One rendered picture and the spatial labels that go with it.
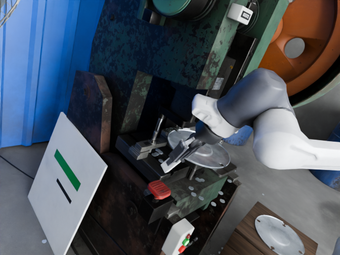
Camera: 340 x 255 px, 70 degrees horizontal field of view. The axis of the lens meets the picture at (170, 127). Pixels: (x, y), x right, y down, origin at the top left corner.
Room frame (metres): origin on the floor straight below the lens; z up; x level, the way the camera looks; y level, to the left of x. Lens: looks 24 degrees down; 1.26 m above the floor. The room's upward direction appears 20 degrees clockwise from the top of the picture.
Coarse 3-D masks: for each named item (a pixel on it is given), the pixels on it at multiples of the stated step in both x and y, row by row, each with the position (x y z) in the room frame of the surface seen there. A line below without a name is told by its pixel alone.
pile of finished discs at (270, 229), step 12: (264, 216) 1.25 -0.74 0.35; (264, 228) 1.14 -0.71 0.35; (276, 228) 1.17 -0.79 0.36; (288, 228) 1.22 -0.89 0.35; (264, 240) 1.04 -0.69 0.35; (276, 240) 1.07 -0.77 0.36; (288, 240) 1.11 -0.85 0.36; (300, 240) 1.15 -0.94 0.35; (276, 252) 0.99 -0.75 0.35; (288, 252) 1.02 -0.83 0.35
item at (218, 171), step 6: (186, 162) 0.92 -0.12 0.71; (192, 168) 0.90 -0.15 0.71; (198, 168) 0.92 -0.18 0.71; (204, 168) 0.96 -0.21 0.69; (210, 168) 0.84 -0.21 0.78; (216, 168) 0.85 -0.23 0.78; (222, 168) 0.86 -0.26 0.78; (228, 168) 0.88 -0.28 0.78; (234, 168) 0.90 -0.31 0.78; (192, 174) 0.90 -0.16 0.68; (198, 174) 0.94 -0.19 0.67; (216, 174) 0.82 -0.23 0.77; (222, 174) 0.82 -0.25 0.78
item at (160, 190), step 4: (156, 180) 0.67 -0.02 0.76; (148, 184) 0.64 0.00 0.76; (152, 184) 0.64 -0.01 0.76; (156, 184) 0.65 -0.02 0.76; (160, 184) 0.65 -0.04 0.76; (164, 184) 0.66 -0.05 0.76; (148, 188) 0.63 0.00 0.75; (152, 188) 0.62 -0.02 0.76; (156, 188) 0.63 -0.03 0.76; (160, 188) 0.64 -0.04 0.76; (164, 188) 0.64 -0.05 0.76; (168, 188) 0.65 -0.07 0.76; (152, 192) 0.61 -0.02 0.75; (156, 192) 0.61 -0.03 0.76; (160, 192) 0.62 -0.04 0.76; (164, 192) 0.62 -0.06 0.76; (168, 192) 0.63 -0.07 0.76; (156, 196) 0.60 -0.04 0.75; (160, 196) 0.60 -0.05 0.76; (164, 196) 0.61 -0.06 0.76
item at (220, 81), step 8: (224, 64) 0.99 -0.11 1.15; (232, 64) 1.04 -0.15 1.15; (224, 72) 1.01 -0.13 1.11; (216, 80) 0.98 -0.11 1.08; (224, 80) 1.03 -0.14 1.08; (216, 88) 1.00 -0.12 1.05; (176, 96) 1.00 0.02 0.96; (184, 96) 0.97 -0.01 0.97; (216, 96) 1.02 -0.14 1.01; (176, 104) 0.99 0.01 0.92; (184, 104) 0.97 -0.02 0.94; (176, 112) 0.98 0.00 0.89; (184, 112) 0.96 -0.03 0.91; (192, 120) 0.94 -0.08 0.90
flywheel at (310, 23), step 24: (312, 0) 1.25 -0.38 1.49; (336, 0) 1.17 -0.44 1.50; (288, 24) 1.28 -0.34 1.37; (312, 24) 1.22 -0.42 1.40; (336, 24) 1.13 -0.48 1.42; (312, 48) 1.19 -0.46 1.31; (336, 48) 1.11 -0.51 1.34; (288, 72) 1.21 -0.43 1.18; (312, 72) 1.13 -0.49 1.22; (288, 96) 1.15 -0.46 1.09
